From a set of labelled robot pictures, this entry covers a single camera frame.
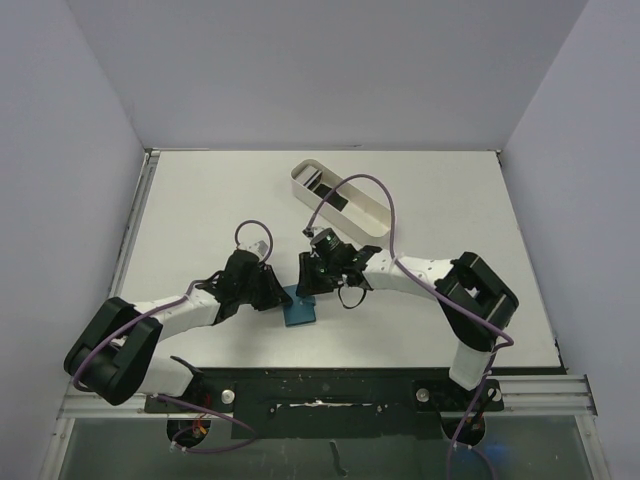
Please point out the white oblong tray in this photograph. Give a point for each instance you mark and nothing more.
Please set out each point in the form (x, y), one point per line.
(350, 210)

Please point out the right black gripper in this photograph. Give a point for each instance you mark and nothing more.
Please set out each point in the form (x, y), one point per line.
(308, 273)

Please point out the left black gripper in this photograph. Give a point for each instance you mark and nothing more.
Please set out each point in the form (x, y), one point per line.
(275, 296)

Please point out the blue leather card holder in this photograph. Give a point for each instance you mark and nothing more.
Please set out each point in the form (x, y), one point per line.
(300, 311)

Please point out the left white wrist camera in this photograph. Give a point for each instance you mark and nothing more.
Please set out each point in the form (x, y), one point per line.
(260, 249)

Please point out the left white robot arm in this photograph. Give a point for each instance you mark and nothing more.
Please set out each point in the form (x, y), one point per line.
(115, 356)

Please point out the black card in tray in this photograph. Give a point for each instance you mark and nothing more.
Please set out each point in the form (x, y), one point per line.
(330, 195)

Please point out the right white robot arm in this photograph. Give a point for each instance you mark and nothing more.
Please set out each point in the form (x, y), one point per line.
(476, 302)

